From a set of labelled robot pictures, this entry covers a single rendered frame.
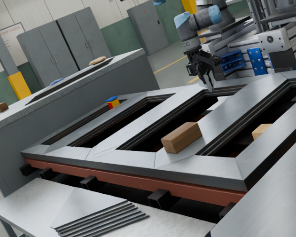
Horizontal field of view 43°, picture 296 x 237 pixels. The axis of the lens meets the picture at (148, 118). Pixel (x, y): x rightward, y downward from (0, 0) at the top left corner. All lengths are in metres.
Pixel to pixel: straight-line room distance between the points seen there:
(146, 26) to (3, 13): 4.04
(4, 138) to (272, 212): 1.73
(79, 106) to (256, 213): 1.79
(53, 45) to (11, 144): 8.03
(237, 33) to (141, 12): 9.50
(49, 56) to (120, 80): 7.60
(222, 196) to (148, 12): 10.88
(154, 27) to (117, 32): 1.17
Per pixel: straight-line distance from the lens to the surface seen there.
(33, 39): 10.09
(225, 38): 2.15
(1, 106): 2.69
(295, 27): 1.77
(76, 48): 10.35
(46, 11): 10.94
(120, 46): 11.51
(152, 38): 11.68
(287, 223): 0.74
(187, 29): 1.64
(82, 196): 1.36
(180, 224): 1.03
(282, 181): 0.86
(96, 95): 2.48
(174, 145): 1.17
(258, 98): 1.41
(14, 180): 2.28
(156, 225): 1.07
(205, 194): 1.04
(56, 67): 10.14
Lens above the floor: 1.29
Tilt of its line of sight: 15 degrees down
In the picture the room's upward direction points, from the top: 23 degrees counter-clockwise
